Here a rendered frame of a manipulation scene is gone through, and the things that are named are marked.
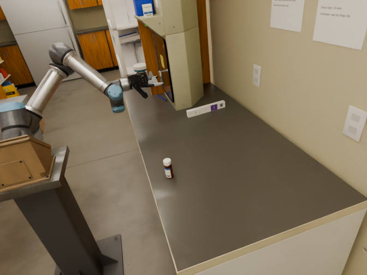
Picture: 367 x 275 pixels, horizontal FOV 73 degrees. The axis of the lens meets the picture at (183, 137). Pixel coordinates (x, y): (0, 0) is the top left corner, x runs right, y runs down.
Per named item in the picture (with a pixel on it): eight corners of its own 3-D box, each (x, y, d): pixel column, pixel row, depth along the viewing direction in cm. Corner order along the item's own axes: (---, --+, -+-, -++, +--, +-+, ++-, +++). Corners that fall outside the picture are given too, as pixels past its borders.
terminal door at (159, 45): (163, 89, 187) (154, 32, 166) (174, 103, 162) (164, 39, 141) (162, 89, 187) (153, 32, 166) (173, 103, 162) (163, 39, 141)
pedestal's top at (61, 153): (-12, 205, 112) (-17, 198, 110) (10, 165, 139) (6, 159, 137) (61, 186, 118) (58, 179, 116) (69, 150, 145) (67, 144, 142)
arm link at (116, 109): (111, 108, 139) (107, 90, 141) (112, 114, 150) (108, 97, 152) (125, 106, 141) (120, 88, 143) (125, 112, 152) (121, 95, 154)
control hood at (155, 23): (153, 29, 166) (151, 12, 161) (165, 35, 139) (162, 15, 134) (136, 31, 164) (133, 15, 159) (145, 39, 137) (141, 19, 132)
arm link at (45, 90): (0, 125, 126) (55, 41, 141) (13, 132, 140) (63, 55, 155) (23, 135, 127) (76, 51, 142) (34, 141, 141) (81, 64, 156)
